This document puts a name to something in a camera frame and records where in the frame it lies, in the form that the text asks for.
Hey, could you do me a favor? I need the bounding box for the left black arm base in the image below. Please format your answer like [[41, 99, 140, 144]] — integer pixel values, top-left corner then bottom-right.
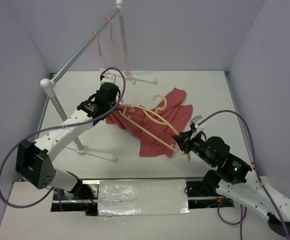
[[51, 182, 99, 216]]

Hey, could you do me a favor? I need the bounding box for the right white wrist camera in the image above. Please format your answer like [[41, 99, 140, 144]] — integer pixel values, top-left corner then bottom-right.
[[189, 115, 207, 139]]

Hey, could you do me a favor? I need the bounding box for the silver foil tape panel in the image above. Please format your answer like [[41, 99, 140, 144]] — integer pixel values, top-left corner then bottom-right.
[[97, 179, 189, 217]]

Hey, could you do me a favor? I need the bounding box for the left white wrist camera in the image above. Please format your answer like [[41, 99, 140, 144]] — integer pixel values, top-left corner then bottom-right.
[[100, 73, 116, 85]]

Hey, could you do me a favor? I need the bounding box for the purple cable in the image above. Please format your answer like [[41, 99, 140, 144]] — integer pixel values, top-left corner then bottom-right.
[[0, 66, 127, 208], [198, 109, 290, 240]]

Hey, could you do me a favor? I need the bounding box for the white garment rack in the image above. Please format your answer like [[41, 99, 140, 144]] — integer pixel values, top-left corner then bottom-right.
[[40, 0, 157, 162]]

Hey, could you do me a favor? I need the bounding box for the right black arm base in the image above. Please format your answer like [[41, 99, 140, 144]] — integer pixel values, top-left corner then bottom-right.
[[184, 180, 218, 198]]

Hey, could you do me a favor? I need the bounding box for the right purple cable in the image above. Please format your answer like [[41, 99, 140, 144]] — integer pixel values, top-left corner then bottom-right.
[[198, 109, 290, 240]]

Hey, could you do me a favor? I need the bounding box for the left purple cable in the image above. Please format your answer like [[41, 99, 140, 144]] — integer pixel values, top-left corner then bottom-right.
[[0, 66, 127, 208]]

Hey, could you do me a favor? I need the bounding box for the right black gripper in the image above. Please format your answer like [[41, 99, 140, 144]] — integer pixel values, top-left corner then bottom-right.
[[171, 128, 216, 167]]

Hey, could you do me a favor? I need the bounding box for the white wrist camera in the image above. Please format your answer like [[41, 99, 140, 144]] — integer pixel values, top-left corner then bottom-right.
[[100, 73, 116, 85], [189, 115, 207, 139]]

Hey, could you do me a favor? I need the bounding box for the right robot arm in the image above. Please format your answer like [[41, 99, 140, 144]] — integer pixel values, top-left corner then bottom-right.
[[173, 131, 290, 236]]

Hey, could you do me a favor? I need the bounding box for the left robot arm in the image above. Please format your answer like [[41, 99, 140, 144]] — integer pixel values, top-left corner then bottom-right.
[[16, 82, 121, 199]]

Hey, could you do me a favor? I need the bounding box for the pink wire hanger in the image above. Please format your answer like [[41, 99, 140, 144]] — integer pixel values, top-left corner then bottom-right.
[[93, 30, 108, 69], [105, 16, 136, 85]]

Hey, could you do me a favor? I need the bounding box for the pink wire hanger far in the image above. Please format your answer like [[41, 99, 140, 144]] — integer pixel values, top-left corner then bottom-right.
[[105, 16, 136, 85]]

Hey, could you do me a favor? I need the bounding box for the red t shirt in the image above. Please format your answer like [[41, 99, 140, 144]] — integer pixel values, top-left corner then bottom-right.
[[106, 88, 193, 157]]

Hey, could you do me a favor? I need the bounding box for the pink wire hanger near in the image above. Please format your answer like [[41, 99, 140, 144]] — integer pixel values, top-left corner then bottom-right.
[[93, 30, 108, 69]]

